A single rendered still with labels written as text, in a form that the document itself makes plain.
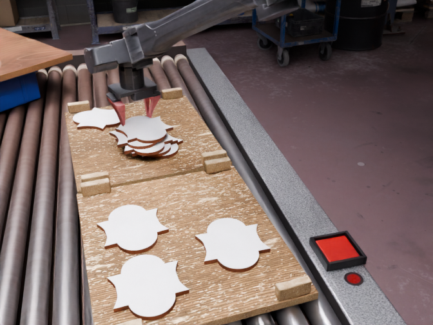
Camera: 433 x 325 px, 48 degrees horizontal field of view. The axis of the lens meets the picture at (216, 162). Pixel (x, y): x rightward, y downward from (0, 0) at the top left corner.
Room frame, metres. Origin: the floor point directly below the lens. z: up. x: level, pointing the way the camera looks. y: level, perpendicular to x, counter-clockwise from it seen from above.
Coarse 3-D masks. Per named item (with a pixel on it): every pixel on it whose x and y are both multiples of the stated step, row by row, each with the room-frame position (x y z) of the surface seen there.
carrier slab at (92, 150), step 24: (72, 120) 1.19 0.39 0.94; (168, 120) 1.18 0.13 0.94; (192, 120) 1.18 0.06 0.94; (72, 144) 1.06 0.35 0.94; (96, 144) 1.05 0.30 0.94; (192, 144) 1.05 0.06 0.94; (216, 144) 1.04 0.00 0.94; (96, 168) 0.94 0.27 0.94; (120, 168) 0.94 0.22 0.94; (144, 168) 0.94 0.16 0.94; (168, 168) 0.94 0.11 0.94; (192, 168) 0.94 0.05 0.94
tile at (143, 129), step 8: (128, 120) 1.09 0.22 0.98; (136, 120) 1.09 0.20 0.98; (144, 120) 1.09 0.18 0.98; (152, 120) 1.09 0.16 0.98; (120, 128) 1.05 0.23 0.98; (128, 128) 1.05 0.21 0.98; (136, 128) 1.05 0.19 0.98; (144, 128) 1.05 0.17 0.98; (152, 128) 1.05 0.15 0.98; (160, 128) 1.05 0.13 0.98; (168, 128) 1.05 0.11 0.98; (128, 136) 1.01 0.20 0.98; (136, 136) 1.01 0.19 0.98; (144, 136) 1.01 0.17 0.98; (152, 136) 1.01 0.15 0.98; (160, 136) 1.01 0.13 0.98
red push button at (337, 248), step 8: (320, 240) 0.69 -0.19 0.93; (328, 240) 0.69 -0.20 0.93; (336, 240) 0.69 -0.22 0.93; (344, 240) 0.69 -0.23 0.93; (320, 248) 0.67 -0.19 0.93; (328, 248) 0.67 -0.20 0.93; (336, 248) 0.67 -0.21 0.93; (344, 248) 0.67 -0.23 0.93; (352, 248) 0.67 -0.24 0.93; (328, 256) 0.65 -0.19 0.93; (336, 256) 0.65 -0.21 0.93; (344, 256) 0.65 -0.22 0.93; (352, 256) 0.65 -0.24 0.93
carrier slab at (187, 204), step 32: (128, 192) 0.85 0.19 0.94; (160, 192) 0.84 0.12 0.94; (192, 192) 0.84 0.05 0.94; (224, 192) 0.84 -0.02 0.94; (96, 224) 0.74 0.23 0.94; (192, 224) 0.73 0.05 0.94; (96, 256) 0.65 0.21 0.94; (128, 256) 0.65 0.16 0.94; (160, 256) 0.65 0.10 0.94; (192, 256) 0.65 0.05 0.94; (288, 256) 0.64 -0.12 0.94; (96, 288) 0.57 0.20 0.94; (192, 288) 0.57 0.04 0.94; (224, 288) 0.57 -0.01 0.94; (256, 288) 0.57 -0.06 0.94; (96, 320) 0.51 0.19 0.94; (128, 320) 0.51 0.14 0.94; (160, 320) 0.51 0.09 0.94; (192, 320) 0.50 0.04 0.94; (224, 320) 0.51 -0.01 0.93
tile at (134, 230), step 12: (120, 216) 0.75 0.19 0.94; (132, 216) 0.75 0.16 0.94; (144, 216) 0.75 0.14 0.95; (156, 216) 0.75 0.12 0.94; (108, 228) 0.72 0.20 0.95; (120, 228) 0.71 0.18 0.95; (132, 228) 0.71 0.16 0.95; (144, 228) 0.71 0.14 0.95; (156, 228) 0.71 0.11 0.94; (108, 240) 0.68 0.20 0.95; (120, 240) 0.68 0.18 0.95; (132, 240) 0.68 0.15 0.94; (144, 240) 0.68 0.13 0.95; (156, 240) 0.68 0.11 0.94; (132, 252) 0.65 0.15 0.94
